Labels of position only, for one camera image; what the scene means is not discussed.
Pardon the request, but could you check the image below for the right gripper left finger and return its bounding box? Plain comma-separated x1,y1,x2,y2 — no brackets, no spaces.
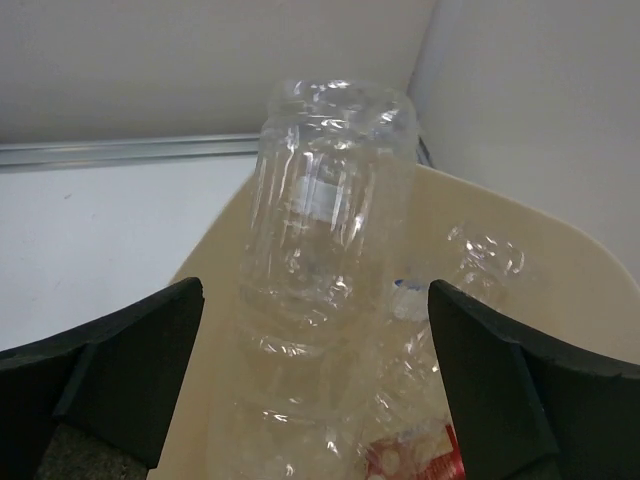
1,277,204,479

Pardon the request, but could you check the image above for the red cap labelled bottle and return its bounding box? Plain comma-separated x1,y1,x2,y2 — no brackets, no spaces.
364,423,466,480

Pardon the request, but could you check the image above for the beige plastic bin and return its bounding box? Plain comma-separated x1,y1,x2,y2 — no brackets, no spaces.
148,166,639,479

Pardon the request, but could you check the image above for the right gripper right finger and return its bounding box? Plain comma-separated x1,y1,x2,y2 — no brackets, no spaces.
428,280,639,479

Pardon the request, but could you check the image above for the clear bottle blue cap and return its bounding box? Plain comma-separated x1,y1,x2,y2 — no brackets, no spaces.
374,224,526,401

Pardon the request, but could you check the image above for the aluminium frame rail back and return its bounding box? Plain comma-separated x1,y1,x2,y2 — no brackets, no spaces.
1,134,258,172

